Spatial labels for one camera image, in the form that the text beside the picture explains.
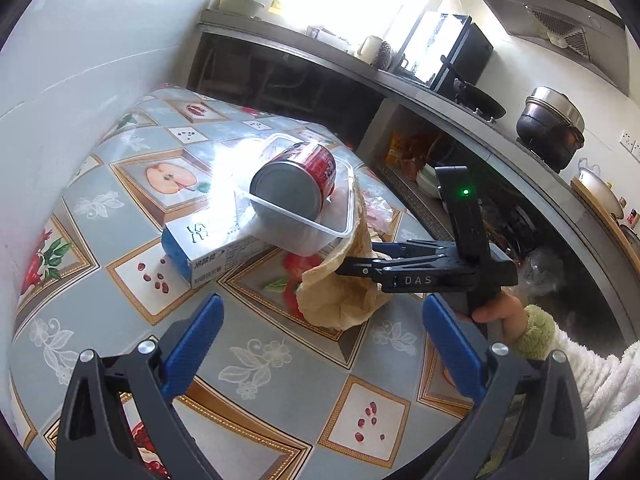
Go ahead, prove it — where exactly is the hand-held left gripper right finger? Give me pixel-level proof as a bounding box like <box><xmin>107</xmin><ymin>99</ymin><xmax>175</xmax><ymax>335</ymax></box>
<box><xmin>421</xmin><ymin>294</ymin><xmax>591</xmax><ymax>480</ymax></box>

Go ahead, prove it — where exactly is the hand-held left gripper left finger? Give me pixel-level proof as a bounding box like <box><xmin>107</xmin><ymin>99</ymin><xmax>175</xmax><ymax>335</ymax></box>
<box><xmin>54</xmin><ymin>294</ymin><xmax>226</xmax><ymax>480</ymax></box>

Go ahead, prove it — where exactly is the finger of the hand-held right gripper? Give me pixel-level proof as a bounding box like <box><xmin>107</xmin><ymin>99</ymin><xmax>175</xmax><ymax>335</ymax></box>
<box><xmin>334</xmin><ymin>256</ymin><xmax>396</xmax><ymax>278</ymax></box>
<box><xmin>369</xmin><ymin>240</ymin><xmax>453</xmax><ymax>261</ymax></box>

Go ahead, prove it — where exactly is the brown paper bag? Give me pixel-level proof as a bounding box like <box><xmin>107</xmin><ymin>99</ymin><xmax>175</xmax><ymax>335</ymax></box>
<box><xmin>296</xmin><ymin>180</ymin><xmax>401</xmax><ymax>332</ymax></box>

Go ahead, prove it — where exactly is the clear plastic container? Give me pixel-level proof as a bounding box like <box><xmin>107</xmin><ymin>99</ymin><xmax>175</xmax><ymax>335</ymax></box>
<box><xmin>234</xmin><ymin>132</ymin><xmax>357</xmax><ymax>257</ymax></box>

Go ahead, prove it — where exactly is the blue white carton box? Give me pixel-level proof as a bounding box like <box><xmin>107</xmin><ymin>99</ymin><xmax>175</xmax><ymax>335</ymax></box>
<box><xmin>161</xmin><ymin>210</ymin><xmax>286</xmax><ymax>290</ymax></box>

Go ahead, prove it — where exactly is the red tin can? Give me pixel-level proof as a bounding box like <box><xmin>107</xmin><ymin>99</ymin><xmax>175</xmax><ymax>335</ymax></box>
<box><xmin>249</xmin><ymin>141</ymin><xmax>337</xmax><ymax>226</ymax></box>

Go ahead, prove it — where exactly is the person's right forearm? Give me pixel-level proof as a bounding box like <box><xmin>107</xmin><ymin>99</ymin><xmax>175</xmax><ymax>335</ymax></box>
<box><xmin>510</xmin><ymin>304</ymin><xmax>640</xmax><ymax>480</ymax></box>

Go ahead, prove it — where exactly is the person's right hand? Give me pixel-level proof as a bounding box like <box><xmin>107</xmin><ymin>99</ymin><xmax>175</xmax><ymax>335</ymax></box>
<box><xmin>470</xmin><ymin>292</ymin><xmax>530</xmax><ymax>348</ymax></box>

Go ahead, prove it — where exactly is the stack of white bowls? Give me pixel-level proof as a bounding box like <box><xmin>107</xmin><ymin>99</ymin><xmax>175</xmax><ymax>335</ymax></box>
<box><xmin>416</xmin><ymin>165</ymin><xmax>441</xmax><ymax>198</ymax></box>

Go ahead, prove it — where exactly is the orange packet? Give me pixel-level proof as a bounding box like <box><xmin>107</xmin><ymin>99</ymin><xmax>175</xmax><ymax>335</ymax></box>
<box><xmin>385</xmin><ymin>130</ymin><xmax>416</xmax><ymax>166</ymax></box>

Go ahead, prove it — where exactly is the wooden cutting board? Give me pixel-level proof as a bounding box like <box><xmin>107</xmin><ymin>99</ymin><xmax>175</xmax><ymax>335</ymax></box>
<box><xmin>570</xmin><ymin>177</ymin><xmax>640</xmax><ymax>261</ymax></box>

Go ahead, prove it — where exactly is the fruit print tablecloth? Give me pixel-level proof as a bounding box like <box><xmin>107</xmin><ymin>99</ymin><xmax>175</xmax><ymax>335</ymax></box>
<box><xmin>7</xmin><ymin>82</ymin><xmax>501</xmax><ymax>480</ymax></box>

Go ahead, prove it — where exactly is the white basin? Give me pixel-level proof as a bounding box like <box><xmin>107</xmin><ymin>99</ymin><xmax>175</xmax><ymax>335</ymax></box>
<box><xmin>575</xmin><ymin>157</ymin><xmax>627</xmax><ymax>221</ymax></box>

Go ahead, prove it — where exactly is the black cooking pot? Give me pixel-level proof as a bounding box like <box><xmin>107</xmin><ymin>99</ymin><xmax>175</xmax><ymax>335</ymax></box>
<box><xmin>516</xmin><ymin>102</ymin><xmax>585</xmax><ymax>171</ymax></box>

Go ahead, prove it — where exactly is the grey concrete counter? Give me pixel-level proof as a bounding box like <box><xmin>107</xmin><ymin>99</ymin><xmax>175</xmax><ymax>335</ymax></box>
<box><xmin>197</xmin><ymin>7</ymin><xmax>640</xmax><ymax>281</ymax></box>

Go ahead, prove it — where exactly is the black wok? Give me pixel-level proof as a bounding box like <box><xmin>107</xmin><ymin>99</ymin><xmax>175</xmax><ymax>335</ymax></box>
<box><xmin>452</xmin><ymin>77</ymin><xmax>507</xmax><ymax>123</ymax></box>

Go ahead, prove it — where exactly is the steel pot lid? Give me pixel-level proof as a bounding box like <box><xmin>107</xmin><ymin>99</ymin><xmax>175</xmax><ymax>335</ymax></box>
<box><xmin>525</xmin><ymin>86</ymin><xmax>586</xmax><ymax>133</ymax></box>

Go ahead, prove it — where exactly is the white jug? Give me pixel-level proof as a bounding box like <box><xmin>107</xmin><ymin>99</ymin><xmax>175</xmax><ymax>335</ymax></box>
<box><xmin>356</xmin><ymin>35</ymin><xmax>385</xmax><ymax>66</ymax></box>

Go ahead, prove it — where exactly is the black countertop appliance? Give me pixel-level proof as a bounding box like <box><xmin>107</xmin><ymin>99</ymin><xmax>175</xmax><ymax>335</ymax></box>
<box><xmin>400</xmin><ymin>10</ymin><xmax>495</xmax><ymax>93</ymax></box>

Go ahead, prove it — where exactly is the range hood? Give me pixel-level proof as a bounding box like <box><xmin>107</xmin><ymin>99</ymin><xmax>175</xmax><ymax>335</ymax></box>
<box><xmin>466</xmin><ymin>0</ymin><xmax>631</xmax><ymax>96</ymax></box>

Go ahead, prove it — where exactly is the green basin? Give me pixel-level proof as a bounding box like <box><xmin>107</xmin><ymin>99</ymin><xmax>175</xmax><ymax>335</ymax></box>
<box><xmin>217</xmin><ymin>0</ymin><xmax>266</xmax><ymax>17</ymax></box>

